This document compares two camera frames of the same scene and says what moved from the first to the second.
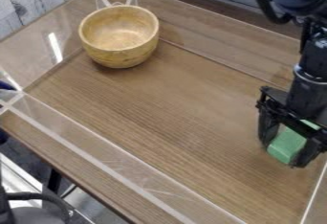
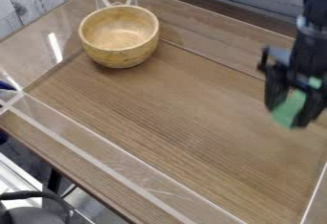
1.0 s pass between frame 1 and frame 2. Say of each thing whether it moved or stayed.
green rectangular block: moved
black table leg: stayed
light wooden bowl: stayed
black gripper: moved
